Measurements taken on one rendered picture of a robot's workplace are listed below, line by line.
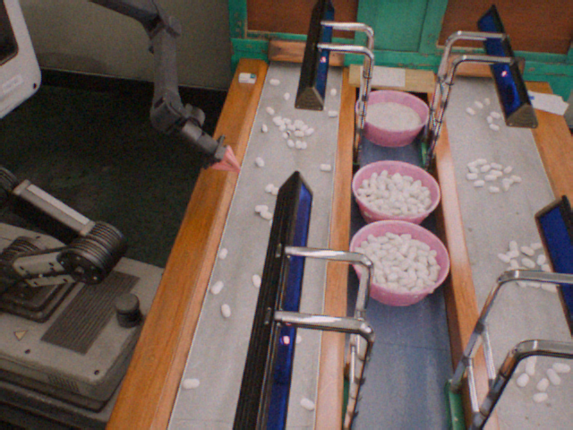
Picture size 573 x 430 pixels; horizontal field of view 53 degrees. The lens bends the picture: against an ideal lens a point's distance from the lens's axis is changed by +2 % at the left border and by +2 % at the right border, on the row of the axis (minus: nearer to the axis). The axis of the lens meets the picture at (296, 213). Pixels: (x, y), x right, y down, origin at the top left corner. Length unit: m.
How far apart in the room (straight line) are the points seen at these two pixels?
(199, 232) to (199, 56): 1.93
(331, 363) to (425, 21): 1.41
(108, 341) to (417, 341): 0.87
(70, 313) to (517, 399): 1.24
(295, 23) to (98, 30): 1.52
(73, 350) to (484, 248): 1.19
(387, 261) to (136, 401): 0.73
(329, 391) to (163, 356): 0.38
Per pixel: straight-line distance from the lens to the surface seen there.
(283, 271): 1.01
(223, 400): 1.30
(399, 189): 1.80
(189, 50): 3.39
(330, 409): 1.26
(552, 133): 2.18
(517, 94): 1.66
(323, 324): 0.94
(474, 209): 1.79
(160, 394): 1.29
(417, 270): 1.58
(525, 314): 1.56
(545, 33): 2.42
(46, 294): 1.85
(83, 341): 1.77
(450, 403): 1.38
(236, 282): 1.48
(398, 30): 2.31
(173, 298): 1.43
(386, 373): 1.43
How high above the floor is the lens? 1.87
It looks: 43 degrees down
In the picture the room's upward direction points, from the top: 3 degrees clockwise
